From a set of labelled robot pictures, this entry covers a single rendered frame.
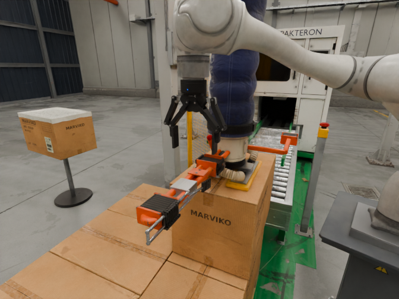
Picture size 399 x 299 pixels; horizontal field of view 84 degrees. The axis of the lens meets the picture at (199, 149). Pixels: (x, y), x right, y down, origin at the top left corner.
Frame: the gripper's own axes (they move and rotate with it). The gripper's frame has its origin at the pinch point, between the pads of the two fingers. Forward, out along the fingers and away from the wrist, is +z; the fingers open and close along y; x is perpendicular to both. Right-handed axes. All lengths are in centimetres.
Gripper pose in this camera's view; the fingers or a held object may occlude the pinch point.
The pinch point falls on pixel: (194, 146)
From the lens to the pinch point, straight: 69.6
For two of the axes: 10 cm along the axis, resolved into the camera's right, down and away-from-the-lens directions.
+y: -9.1, -1.4, 3.9
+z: 0.0, 9.4, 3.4
